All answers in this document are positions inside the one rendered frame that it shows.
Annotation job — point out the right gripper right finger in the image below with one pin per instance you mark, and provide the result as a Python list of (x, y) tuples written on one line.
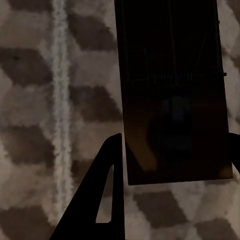
[(234, 150)]

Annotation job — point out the mousetrap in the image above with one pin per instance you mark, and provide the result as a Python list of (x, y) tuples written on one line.
[(174, 107)]

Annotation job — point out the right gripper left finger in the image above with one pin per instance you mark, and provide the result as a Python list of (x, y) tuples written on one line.
[(78, 221)]

